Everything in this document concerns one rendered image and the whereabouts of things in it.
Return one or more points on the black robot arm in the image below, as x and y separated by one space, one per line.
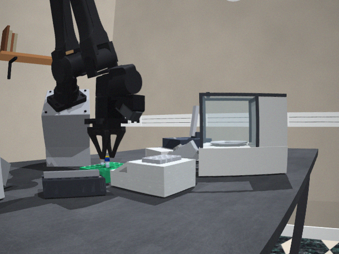
93 53

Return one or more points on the green tube rack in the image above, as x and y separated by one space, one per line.
104 171

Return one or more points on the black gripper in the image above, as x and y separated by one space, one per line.
106 127

